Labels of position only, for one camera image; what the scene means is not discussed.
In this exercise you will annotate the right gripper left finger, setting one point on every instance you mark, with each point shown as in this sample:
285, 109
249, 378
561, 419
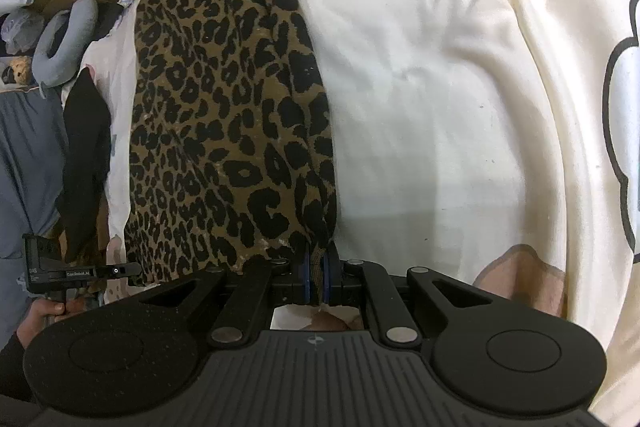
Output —
248, 299

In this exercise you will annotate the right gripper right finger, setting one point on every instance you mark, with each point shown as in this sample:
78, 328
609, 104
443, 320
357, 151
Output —
367, 286

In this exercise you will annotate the leopard print garment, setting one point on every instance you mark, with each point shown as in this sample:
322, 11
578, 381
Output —
231, 152

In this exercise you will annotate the black sleeve left forearm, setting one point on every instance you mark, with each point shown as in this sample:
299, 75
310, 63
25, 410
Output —
13, 383

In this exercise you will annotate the person left hand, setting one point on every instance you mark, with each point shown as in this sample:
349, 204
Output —
42, 311

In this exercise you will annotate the black garment on pile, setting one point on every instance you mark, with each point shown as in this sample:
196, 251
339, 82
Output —
87, 122

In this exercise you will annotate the grey neck pillow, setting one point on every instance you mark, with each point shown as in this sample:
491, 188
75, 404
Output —
63, 42

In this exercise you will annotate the small plush toy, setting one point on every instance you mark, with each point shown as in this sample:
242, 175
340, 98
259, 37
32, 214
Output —
16, 69

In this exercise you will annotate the cream bear print blanket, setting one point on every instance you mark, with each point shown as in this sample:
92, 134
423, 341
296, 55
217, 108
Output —
495, 141

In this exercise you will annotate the crumpled plastic bag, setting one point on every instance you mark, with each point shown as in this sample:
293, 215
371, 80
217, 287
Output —
21, 31

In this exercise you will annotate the black flat cloth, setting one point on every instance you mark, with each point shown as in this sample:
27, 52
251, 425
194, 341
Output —
108, 14

